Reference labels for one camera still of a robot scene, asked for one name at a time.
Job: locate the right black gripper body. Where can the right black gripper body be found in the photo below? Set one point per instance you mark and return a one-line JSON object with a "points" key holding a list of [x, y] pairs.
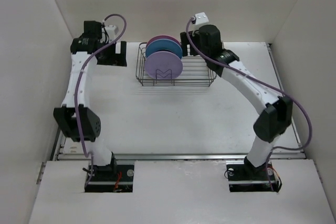
{"points": [[185, 41]]}

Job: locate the lavender plastic plate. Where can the lavender plastic plate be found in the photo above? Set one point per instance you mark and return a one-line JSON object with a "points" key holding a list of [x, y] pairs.
{"points": [[163, 65]]}

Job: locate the aluminium front rail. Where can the aluminium front rail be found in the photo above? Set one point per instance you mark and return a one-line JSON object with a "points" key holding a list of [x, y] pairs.
{"points": [[178, 157]]}

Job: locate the light blue plastic plate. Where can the light blue plastic plate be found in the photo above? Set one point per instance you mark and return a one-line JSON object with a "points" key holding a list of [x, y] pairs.
{"points": [[164, 44]]}

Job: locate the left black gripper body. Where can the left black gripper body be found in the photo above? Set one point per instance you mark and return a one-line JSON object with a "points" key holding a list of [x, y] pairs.
{"points": [[109, 57]]}

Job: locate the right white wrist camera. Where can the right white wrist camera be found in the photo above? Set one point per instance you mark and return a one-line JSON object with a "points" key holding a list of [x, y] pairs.
{"points": [[200, 19]]}

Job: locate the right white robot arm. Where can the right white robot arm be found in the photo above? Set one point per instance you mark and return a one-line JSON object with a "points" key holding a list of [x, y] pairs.
{"points": [[274, 111]]}

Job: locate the metal wire dish rack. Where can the metal wire dish rack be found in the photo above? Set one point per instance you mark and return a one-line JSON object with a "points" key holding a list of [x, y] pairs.
{"points": [[195, 72]]}

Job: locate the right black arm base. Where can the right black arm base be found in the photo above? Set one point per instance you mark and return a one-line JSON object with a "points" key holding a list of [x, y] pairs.
{"points": [[243, 177]]}

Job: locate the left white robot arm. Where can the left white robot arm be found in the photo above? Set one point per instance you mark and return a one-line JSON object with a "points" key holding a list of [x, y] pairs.
{"points": [[95, 46]]}

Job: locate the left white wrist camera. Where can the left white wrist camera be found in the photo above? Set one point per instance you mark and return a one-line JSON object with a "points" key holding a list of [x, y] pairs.
{"points": [[110, 32]]}

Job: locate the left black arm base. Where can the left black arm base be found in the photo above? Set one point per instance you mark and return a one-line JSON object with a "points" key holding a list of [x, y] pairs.
{"points": [[110, 180]]}

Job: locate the pink plastic plate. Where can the pink plastic plate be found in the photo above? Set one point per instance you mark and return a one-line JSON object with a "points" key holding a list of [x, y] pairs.
{"points": [[163, 37]]}

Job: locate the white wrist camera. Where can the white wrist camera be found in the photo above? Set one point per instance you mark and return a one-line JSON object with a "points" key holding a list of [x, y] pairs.
{"points": [[110, 32], [200, 19]]}

